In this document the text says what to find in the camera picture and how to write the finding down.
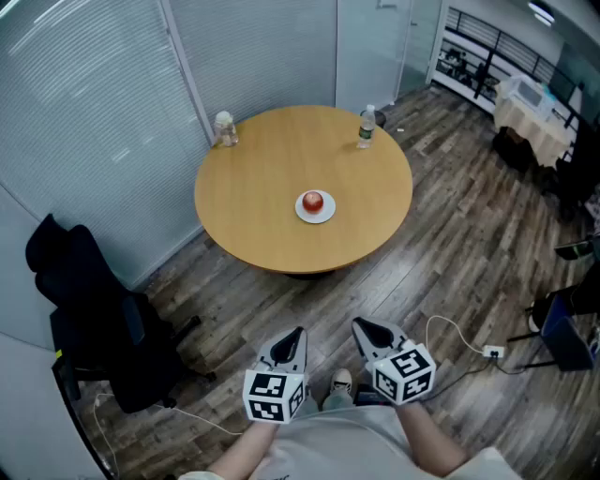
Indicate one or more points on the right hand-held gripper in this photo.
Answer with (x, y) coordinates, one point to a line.
(405, 375)

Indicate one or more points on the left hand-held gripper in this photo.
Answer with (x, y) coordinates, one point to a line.
(269, 396)

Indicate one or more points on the white plate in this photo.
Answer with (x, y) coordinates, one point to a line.
(329, 213)

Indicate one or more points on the red apple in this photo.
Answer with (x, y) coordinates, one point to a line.
(313, 201)

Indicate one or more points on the person's right forearm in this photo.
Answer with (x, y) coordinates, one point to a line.
(431, 440)

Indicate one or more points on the person's left forearm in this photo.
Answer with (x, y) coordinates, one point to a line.
(248, 445)

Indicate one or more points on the beige sneaker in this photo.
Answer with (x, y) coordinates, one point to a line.
(341, 379)

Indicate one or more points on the black power adapter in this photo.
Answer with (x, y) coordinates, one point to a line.
(370, 396)

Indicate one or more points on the person's trouser leg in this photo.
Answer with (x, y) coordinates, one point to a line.
(337, 401)

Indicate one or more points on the person's white shirt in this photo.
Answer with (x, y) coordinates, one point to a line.
(347, 445)

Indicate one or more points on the white power strip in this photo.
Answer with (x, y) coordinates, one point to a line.
(493, 351)

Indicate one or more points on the green label water bottle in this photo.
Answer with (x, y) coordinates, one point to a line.
(366, 133)

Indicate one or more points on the black waste bin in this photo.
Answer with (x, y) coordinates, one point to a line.
(380, 119)

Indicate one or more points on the clear jar with white lid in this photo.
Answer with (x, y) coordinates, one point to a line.
(226, 131)

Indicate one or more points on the dark brown chair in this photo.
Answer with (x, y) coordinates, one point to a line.
(513, 150)

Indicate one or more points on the table with cream tablecloth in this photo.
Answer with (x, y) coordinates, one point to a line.
(529, 131)

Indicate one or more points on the black mesh office chair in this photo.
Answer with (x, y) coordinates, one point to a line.
(581, 169)

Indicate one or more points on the white microwave oven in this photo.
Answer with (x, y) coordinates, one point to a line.
(529, 96)

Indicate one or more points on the black metal railing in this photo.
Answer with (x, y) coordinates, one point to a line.
(511, 42)

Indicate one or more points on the blue metal frame chair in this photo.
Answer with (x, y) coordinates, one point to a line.
(562, 337)

